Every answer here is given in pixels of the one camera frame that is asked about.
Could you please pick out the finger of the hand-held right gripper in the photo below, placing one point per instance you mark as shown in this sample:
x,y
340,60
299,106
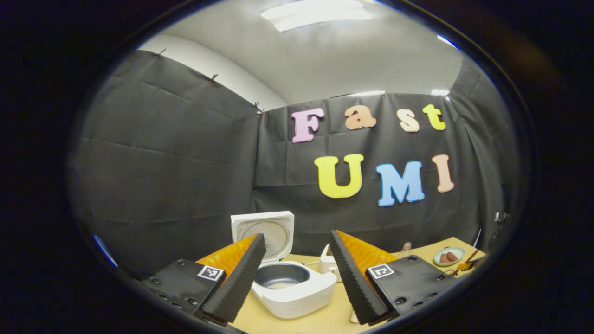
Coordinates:
x,y
463,266

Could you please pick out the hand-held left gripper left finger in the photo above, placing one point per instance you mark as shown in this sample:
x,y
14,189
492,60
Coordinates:
x,y
241,283

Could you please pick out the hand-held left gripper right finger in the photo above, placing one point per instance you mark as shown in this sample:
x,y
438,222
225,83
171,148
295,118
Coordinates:
x,y
352,283

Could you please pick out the brown wooden spoon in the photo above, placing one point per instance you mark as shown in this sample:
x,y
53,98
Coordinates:
x,y
472,256

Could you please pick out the white rice grains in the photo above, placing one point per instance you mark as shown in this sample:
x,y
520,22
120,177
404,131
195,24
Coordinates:
x,y
280,284

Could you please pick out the white rice cooker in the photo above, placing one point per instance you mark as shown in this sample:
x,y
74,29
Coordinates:
x,y
301,297

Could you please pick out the pale green plate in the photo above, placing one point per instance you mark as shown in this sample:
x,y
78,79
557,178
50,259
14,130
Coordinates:
x,y
457,254

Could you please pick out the red meat slice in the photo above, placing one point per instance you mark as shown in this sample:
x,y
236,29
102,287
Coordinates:
x,y
444,258
452,256

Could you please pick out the white toaster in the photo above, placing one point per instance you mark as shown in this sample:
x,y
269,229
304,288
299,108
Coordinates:
x,y
326,264

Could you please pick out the clear plastic bottle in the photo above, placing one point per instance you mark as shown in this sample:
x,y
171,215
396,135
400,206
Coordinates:
x,y
406,247

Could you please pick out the black backdrop cloth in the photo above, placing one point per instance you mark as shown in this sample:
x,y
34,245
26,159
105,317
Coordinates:
x,y
176,162

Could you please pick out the small ceiling light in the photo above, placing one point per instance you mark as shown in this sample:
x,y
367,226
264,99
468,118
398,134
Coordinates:
x,y
448,41

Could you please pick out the long ceiling light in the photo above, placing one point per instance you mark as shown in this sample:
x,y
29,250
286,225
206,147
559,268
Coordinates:
x,y
315,13

